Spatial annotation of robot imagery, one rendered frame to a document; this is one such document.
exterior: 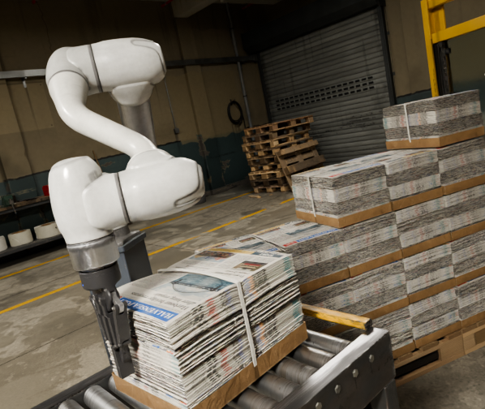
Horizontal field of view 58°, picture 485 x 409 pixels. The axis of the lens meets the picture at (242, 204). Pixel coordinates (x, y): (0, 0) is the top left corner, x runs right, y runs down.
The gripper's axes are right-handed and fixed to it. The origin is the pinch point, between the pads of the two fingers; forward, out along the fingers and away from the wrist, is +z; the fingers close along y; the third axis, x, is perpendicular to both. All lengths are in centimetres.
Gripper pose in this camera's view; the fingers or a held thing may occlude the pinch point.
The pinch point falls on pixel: (122, 359)
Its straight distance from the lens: 97.4
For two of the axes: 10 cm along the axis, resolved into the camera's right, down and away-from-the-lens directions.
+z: 2.0, 9.7, 1.7
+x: -7.2, 2.6, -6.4
